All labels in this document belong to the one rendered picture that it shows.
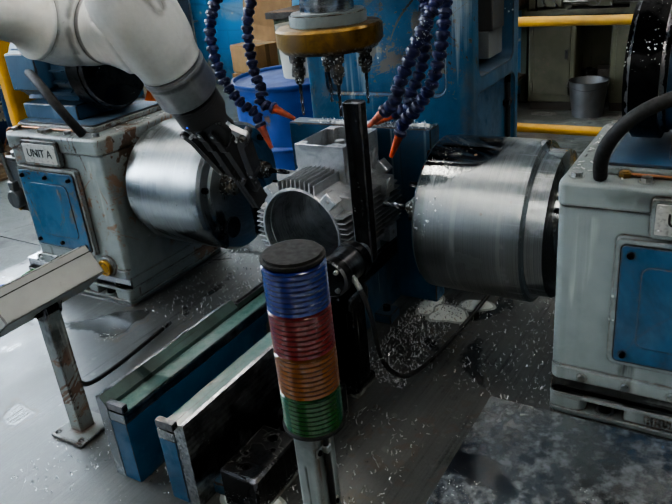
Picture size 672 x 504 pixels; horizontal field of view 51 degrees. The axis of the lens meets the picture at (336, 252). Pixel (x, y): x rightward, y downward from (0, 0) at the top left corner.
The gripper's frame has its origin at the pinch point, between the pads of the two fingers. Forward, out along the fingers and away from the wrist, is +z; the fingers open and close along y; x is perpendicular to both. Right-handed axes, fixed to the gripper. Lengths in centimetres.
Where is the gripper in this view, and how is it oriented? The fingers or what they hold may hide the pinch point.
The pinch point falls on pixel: (251, 188)
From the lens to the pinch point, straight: 116.1
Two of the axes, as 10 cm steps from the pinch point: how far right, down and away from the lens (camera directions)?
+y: -8.6, -1.4, 5.0
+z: 3.4, 5.8, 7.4
